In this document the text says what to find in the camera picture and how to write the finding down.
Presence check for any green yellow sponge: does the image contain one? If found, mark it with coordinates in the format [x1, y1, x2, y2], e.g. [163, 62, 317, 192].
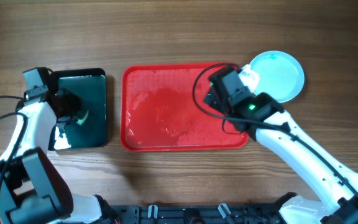
[74, 110, 89, 126]

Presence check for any red plastic tray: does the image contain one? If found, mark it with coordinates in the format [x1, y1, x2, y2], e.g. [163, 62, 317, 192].
[120, 63, 249, 152]

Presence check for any black water tray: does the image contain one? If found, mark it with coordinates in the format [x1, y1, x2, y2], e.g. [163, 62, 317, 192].
[49, 68, 107, 151]

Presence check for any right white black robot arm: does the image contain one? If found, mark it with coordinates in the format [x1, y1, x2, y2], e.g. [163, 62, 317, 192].
[203, 87, 358, 223]

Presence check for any light blue plate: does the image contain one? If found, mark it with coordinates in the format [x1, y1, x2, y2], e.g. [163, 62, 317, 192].
[250, 50, 305, 103]

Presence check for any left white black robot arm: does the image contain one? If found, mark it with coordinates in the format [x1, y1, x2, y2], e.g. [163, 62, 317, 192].
[0, 90, 121, 223]

